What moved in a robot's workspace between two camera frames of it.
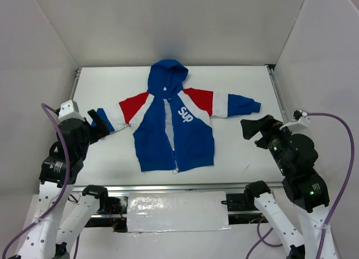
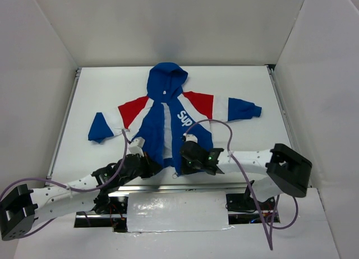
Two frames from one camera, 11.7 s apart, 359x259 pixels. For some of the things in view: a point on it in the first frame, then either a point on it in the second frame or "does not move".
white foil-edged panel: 161,212 does not move
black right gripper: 265,132 to 187,154
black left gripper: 91,128 to 150,163
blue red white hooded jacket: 171,124 does not move
